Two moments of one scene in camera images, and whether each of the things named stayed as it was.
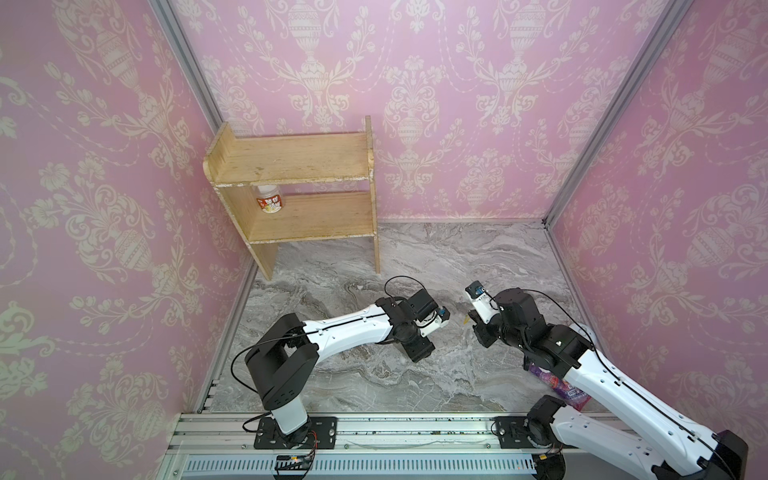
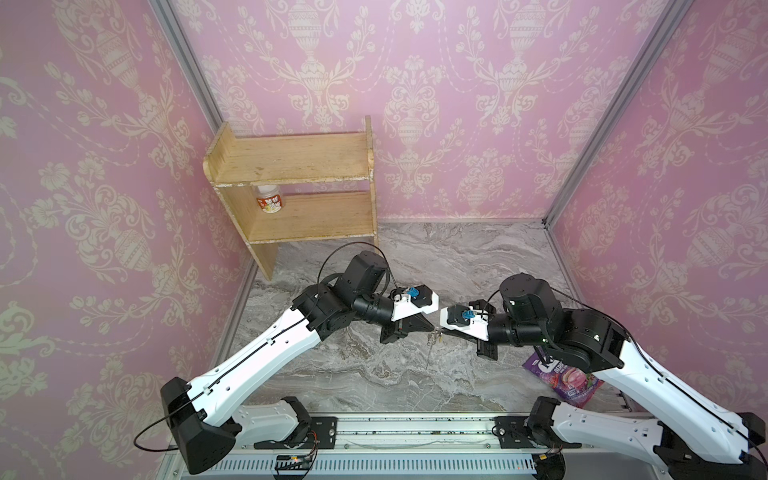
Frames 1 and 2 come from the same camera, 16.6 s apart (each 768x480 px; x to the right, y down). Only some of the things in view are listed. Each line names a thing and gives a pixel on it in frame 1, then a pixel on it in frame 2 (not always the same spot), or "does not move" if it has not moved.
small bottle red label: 270,198 does not move
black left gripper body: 419,346 -> 396,328
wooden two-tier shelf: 236,165 does not move
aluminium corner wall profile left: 190,61 does not move
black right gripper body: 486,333 -> 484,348
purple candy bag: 561,388 does not move
